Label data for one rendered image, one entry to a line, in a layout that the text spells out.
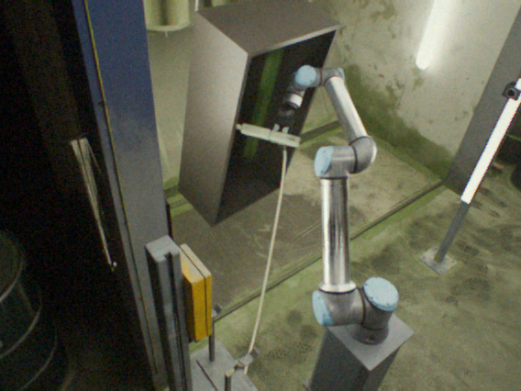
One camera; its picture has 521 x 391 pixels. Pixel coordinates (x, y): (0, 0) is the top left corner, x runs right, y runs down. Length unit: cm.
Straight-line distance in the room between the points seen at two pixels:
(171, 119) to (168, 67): 39
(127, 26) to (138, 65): 11
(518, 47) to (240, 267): 239
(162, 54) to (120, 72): 224
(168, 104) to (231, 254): 124
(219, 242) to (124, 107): 197
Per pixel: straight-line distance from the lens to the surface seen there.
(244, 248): 311
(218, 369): 175
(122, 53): 125
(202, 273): 103
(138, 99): 132
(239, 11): 211
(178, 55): 355
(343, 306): 184
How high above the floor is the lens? 236
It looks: 41 degrees down
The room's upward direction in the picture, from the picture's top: 5 degrees clockwise
